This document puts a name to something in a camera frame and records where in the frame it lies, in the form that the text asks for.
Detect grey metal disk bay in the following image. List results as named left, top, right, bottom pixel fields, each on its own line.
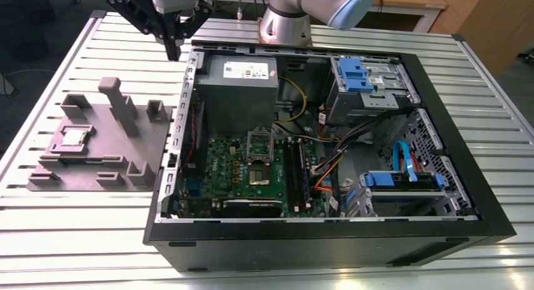
left=337, top=171, right=479, bottom=221

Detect yellow wire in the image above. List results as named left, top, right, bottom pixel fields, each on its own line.
left=272, top=76, right=308, bottom=124

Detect CPU socket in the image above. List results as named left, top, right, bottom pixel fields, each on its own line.
left=248, top=164, right=272, bottom=186

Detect orange power wires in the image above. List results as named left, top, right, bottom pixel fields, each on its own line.
left=311, top=169, right=337, bottom=194

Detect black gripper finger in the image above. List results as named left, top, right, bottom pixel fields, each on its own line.
left=104, top=0, right=172, bottom=61
left=172, top=0, right=215, bottom=61

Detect black PC case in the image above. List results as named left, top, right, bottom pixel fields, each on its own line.
left=143, top=39, right=518, bottom=272

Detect silver CPU chip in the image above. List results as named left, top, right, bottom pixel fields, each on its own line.
left=61, top=130, right=88, bottom=146

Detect wooden cabinet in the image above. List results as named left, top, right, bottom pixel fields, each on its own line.
left=428, top=0, right=534, bottom=76

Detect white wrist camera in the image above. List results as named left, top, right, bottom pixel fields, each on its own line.
left=148, top=0, right=201, bottom=14

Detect black graphics card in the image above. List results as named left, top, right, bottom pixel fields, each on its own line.
left=209, top=197, right=283, bottom=218

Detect hard disk in blue carrier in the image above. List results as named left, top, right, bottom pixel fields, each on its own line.
left=359, top=172, right=446, bottom=193

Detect black sleeved cable bundle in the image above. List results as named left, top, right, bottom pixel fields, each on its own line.
left=312, top=107, right=419, bottom=176

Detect grey metal drive cage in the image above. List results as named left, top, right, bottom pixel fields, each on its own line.
left=324, top=54, right=420, bottom=126

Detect black RAM stick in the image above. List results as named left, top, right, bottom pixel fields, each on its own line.
left=56, top=157, right=105, bottom=165

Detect grey power supply unit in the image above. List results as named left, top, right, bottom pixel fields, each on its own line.
left=195, top=55, right=279, bottom=132

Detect green motherboard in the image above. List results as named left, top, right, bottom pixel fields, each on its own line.
left=173, top=132, right=331, bottom=219

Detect metal socket cover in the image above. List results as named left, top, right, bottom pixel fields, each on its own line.
left=247, top=129, right=275, bottom=165

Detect blue drive bay latch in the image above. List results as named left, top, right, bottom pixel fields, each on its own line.
left=337, top=57, right=375, bottom=93

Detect grey parts rack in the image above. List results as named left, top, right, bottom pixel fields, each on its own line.
left=25, top=76, right=176, bottom=193

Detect blue flat wire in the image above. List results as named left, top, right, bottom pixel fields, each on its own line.
left=391, top=139, right=419, bottom=183

